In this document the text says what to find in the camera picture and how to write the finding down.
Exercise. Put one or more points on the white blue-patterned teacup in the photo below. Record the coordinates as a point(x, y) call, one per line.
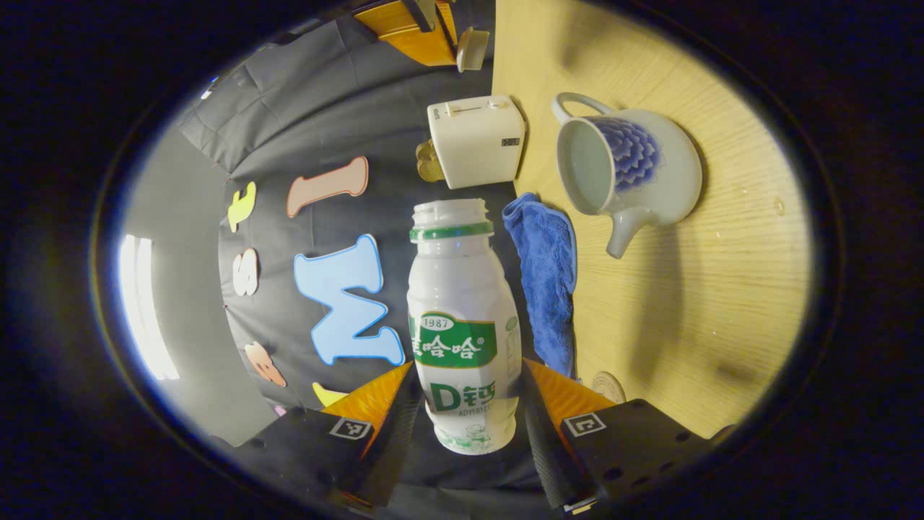
point(650, 173)

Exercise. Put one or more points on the blue towel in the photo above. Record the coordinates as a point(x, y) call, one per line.
point(545, 274)

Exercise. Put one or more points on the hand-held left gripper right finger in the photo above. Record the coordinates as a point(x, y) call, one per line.
point(541, 448)

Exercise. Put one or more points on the ceiling light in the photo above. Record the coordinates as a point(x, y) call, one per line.
point(148, 310)

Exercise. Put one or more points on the white green-label water bottle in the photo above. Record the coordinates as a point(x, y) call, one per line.
point(462, 289)

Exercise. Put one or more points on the round brown coaster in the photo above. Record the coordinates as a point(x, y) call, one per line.
point(610, 386)

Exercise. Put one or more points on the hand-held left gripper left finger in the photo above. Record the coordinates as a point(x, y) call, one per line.
point(393, 448)

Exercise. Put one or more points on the black backdrop cloth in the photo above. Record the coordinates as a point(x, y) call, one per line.
point(325, 108)

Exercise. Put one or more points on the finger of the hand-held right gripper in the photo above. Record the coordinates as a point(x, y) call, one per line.
point(419, 47)

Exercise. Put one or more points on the brown toast slice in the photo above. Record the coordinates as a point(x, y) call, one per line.
point(424, 150)
point(432, 171)

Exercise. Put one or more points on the white toaster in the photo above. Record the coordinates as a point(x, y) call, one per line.
point(476, 144)

